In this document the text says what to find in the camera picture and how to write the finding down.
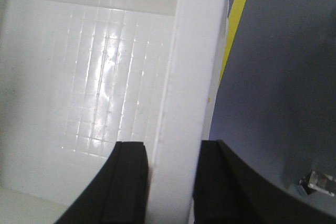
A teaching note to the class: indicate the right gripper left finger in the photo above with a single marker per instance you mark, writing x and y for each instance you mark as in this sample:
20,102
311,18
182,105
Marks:
118,193

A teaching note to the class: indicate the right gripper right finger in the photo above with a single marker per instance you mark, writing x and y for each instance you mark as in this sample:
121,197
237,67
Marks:
227,190

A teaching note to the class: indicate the white plastic Totelife crate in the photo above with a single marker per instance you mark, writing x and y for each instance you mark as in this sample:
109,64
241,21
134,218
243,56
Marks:
78,77

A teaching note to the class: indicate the yellow floor tape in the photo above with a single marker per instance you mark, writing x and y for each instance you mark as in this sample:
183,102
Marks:
234,18

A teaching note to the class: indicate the metal shelf bracket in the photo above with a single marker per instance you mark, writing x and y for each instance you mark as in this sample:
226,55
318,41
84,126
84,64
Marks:
317,181

